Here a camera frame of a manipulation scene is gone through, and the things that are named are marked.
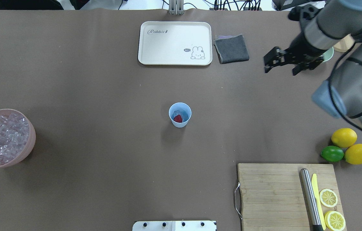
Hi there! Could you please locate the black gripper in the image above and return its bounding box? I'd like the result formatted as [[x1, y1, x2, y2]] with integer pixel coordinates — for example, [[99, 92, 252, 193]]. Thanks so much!
[[263, 32, 327, 76]]

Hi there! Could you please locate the clear ice cube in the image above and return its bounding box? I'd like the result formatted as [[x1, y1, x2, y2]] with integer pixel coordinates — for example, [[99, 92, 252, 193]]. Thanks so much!
[[172, 111, 185, 118]]

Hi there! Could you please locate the red strawberry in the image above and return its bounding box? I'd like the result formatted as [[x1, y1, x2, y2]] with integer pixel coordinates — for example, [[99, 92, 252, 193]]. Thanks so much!
[[173, 114, 183, 123]]

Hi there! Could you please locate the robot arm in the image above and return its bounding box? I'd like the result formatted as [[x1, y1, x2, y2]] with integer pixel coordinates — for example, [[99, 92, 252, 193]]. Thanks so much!
[[263, 0, 362, 131]]

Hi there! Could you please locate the light blue plastic cup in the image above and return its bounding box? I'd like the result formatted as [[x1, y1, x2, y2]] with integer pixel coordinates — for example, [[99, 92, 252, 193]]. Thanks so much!
[[169, 102, 192, 128]]

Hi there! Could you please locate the pink bowl of ice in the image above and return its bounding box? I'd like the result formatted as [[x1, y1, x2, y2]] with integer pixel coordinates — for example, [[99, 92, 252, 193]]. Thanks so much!
[[0, 109, 36, 168]]

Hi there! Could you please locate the mint green bowl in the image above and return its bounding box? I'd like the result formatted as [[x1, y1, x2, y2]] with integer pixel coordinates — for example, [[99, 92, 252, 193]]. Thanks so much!
[[321, 47, 334, 62]]

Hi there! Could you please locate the grey folded cloth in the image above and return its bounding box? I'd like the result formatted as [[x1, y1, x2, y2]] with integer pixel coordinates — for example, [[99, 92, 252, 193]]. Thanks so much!
[[214, 34, 250, 64]]

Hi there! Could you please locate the wooden glass drying stand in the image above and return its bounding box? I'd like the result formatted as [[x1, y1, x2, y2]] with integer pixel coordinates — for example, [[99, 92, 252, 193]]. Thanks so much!
[[333, 34, 355, 53]]

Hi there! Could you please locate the yellow lemon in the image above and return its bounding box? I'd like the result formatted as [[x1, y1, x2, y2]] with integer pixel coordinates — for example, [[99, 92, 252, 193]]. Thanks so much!
[[344, 144, 362, 165], [331, 128, 358, 148]]

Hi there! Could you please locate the green lime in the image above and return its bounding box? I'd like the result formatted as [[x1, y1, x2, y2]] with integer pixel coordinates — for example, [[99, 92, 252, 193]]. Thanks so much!
[[320, 146, 344, 162]]

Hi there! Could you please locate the yellow plastic knife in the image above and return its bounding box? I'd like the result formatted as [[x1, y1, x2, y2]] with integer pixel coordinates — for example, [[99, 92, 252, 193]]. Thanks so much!
[[311, 173, 326, 231]]

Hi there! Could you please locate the cream rabbit tray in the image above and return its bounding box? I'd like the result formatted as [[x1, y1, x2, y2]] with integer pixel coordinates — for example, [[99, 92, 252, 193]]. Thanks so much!
[[138, 21, 213, 66]]

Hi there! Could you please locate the wooden cutting board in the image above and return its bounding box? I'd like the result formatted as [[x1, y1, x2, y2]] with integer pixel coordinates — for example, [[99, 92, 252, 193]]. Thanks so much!
[[237, 163, 340, 231]]

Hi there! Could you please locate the lemon half slice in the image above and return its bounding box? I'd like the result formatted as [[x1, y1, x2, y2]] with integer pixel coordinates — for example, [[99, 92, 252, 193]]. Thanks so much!
[[324, 211, 346, 231], [319, 188, 339, 208]]

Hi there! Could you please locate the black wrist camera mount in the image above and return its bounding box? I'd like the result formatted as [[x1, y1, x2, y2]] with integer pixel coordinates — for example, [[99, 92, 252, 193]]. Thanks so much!
[[287, 4, 321, 31]]

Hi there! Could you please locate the aluminium frame post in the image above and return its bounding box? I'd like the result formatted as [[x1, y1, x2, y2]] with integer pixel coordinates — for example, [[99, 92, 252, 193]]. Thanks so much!
[[168, 0, 185, 15]]

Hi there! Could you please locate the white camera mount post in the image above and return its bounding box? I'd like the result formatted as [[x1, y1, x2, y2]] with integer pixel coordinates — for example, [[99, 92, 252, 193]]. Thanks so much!
[[132, 220, 217, 231]]

